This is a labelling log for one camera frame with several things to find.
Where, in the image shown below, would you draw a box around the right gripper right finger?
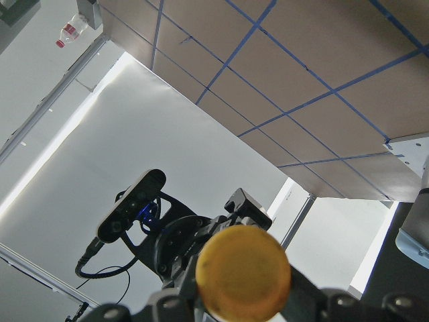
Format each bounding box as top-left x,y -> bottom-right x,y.
281,267 -> 428,322

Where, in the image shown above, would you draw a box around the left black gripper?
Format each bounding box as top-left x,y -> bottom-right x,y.
124,188 -> 272,288

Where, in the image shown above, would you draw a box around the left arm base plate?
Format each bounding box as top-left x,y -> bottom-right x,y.
384,132 -> 429,178

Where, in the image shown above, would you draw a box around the clear plastic bottle red cap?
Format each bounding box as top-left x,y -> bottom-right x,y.
56,13 -> 88,48

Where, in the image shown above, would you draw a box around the yellow push button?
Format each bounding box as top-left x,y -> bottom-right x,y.
195,225 -> 292,321

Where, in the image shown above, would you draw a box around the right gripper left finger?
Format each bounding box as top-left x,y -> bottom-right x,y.
78,288 -> 202,322

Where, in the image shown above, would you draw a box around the black braided cable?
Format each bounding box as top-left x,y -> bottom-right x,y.
74,236 -> 138,280

